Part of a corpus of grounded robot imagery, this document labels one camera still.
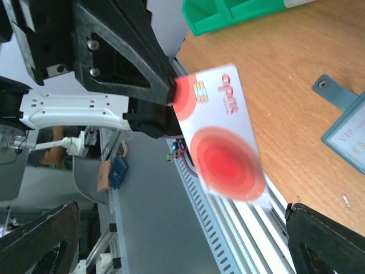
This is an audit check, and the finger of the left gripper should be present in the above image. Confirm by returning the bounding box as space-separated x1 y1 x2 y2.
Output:
123 98 182 139

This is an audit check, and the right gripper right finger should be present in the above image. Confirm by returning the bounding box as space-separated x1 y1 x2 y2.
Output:
285 203 364 273

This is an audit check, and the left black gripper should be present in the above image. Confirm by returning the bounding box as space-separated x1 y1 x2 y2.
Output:
1 1 176 106

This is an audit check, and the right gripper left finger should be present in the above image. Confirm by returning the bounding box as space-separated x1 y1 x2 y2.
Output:
1 201 81 273

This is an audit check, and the white VIP card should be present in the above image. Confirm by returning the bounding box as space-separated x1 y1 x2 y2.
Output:
329 98 364 172

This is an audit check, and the teal leather card holder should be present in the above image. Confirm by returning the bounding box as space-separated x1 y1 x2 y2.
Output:
312 74 364 174

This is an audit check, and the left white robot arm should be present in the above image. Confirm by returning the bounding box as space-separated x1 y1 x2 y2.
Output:
1 1 188 201

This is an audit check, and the left small circuit board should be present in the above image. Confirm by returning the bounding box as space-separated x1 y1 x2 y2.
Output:
167 139 187 162

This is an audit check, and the green two-compartment bin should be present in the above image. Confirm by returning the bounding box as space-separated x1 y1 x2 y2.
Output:
181 0 286 36

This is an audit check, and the white plastic bin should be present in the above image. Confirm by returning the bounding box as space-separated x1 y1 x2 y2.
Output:
283 0 314 9

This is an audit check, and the aluminium front rail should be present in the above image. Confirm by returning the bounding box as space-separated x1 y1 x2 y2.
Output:
173 61 295 273

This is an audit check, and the grey slotted cable duct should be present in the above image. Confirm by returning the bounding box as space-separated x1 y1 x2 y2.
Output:
173 154 243 274

